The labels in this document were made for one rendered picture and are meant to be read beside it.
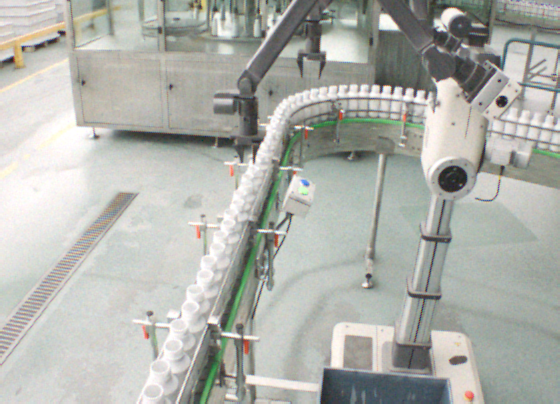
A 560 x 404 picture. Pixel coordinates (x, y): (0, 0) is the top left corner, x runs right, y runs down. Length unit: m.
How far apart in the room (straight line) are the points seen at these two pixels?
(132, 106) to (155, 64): 0.48
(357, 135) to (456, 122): 1.21
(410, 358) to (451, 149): 0.93
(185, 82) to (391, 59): 2.71
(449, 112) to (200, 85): 3.34
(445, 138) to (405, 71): 4.80
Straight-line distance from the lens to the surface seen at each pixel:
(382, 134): 2.81
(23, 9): 10.01
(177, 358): 1.03
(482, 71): 1.47
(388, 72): 6.43
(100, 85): 5.07
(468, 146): 1.69
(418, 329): 2.12
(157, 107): 4.90
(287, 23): 1.42
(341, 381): 1.32
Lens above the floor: 1.87
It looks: 27 degrees down
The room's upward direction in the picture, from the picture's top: 2 degrees clockwise
